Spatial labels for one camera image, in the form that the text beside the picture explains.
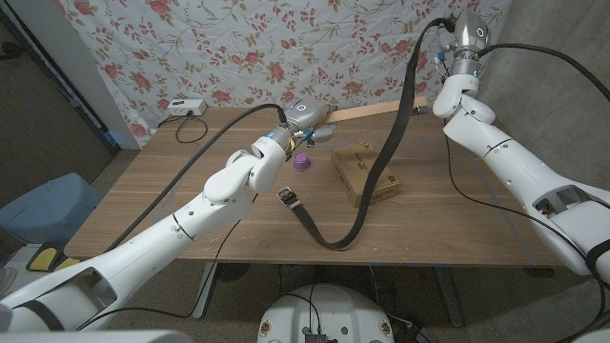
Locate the thin black power cord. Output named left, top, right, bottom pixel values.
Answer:
left=156, top=112, right=210, bottom=145

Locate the yellow black slipper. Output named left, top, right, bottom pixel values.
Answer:
left=26, top=245, right=61, bottom=272
left=54, top=256, right=82, bottom=273

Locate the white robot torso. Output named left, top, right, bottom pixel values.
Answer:
left=256, top=283, right=396, bottom=343

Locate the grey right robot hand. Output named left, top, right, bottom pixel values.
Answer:
left=436, top=10, right=492, bottom=77

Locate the grey metal table leg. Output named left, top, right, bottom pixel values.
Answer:
left=434, top=266, right=464, bottom=329
left=193, top=261, right=220, bottom=319

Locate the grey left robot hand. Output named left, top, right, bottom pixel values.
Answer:
left=266, top=98, right=337, bottom=153

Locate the brown cardboard package box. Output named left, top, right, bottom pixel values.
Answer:
left=331, top=142, right=400, bottom=209

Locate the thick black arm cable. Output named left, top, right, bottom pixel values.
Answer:
left=476, top=42, right=610, bottom=343
left=104, top=103, right=288, bottom=253

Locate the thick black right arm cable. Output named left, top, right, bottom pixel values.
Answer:
left=476, top=42, right=610, bottom=343

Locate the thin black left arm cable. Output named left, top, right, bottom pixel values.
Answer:
left=75, top=192, right=258, bottom=333

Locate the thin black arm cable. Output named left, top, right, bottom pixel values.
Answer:
left=442, top=118, right=588, bottom=261
left=75, top=192, right=258, bottom=333

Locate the dark brown leather belt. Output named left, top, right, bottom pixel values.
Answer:
left=275, top=17, right=458, bottom=252

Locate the grey sneaker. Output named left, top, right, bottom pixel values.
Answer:
left=0, top=266, right=15, bottom=297

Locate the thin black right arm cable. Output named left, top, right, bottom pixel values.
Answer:
left=442, top=118, right=588, bottom=261

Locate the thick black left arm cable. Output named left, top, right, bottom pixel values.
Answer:
left=104, top=103, right=288, bottom=253

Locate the wooden slat clip hanger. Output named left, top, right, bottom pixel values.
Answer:
left=327, top=95, right=429, bottom=126

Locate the white power strip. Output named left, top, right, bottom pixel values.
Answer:
left=167, top=98, right=208, bottom=117

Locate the floral backdrop cloth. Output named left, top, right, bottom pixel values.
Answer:
left=52, top=0, right=514, bottom=151

